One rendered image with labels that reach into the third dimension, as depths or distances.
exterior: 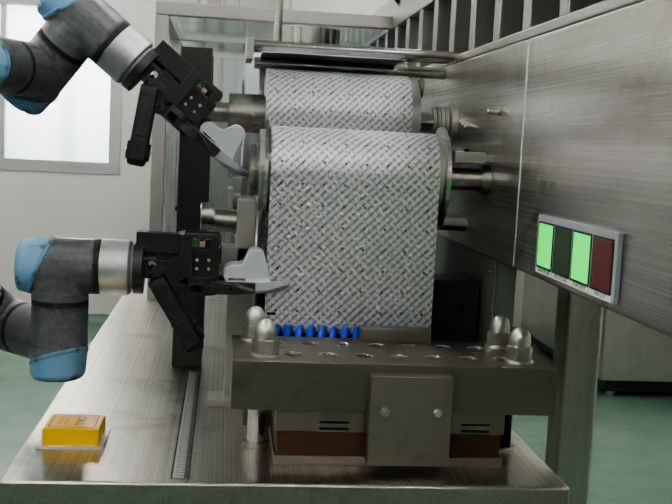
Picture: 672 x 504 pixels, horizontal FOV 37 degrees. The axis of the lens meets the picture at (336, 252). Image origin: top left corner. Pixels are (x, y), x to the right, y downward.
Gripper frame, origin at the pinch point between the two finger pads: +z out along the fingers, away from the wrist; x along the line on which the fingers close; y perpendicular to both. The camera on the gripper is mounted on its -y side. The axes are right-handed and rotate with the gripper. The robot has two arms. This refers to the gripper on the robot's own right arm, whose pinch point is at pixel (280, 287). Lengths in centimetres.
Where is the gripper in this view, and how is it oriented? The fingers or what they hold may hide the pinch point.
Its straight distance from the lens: 139.5
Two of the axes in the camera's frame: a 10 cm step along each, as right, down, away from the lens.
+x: -1.1, -1.1, 9.9
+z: 9.9, 0.4, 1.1
